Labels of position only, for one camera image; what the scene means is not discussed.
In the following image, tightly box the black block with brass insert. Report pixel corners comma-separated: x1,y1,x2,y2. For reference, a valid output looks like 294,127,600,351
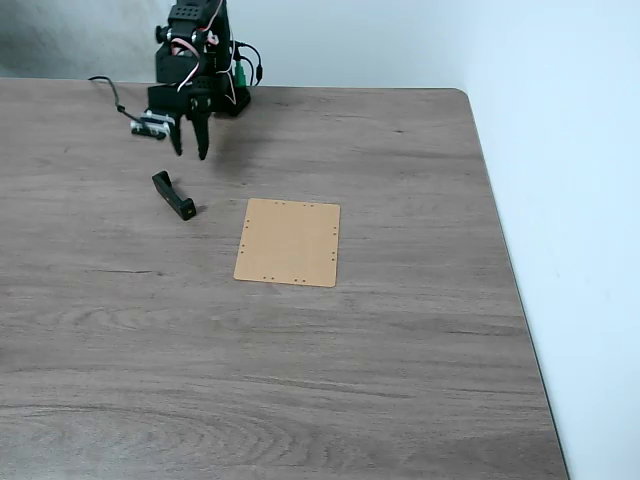
151,170,198,223

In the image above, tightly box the tan board with holes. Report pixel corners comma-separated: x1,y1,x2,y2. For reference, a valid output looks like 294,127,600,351
232,197,343,290

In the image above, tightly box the small black gripper camera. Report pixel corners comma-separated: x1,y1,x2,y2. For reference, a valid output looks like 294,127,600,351
129,108,173,142

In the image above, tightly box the black camera cable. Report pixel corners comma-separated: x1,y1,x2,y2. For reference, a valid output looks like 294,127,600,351
87,75,141,124

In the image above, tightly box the black power cable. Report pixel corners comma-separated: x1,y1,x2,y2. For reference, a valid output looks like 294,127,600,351
232,41,267,87

